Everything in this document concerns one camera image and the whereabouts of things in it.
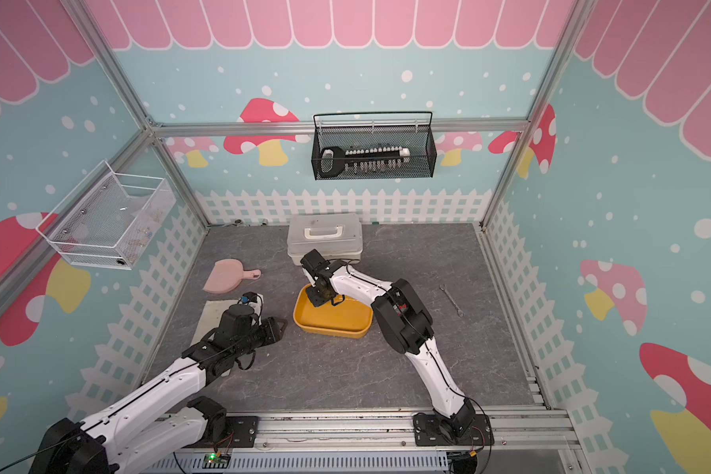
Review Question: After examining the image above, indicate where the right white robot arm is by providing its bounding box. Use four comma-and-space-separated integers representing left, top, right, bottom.
301, 250, 476, 444

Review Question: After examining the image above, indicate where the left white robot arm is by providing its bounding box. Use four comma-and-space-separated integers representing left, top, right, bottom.
30, 301, 288, 473

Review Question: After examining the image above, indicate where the yellow plastic storage box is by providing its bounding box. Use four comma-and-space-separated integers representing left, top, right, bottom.
293, 286, 373, 339

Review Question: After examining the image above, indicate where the white work glove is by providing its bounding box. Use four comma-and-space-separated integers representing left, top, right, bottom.
189, 299, 244, 384

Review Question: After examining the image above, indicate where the black wire wall basket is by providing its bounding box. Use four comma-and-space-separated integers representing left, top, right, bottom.
311, 111, 438, 181

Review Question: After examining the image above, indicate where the black socket set holder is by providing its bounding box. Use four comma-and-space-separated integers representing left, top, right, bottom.
315, 146, 411, 179

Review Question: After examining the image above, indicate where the small green circuit board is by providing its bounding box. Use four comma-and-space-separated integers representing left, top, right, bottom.
201, 453, 231, 469

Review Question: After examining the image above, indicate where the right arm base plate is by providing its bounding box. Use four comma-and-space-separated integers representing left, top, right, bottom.
412, 413, 495, 448

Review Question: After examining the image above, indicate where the metal wrench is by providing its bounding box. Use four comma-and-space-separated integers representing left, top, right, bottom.
440, 284, 465, 317

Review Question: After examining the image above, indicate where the white wire wall basket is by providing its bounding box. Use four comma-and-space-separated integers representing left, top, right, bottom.
36, 161, 176, 271

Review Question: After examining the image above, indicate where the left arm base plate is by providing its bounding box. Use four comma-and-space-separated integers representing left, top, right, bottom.
186, 416, 260, 451

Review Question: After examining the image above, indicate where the white lidded plastic box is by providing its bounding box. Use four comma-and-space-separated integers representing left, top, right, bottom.
288, 213, 363, 267

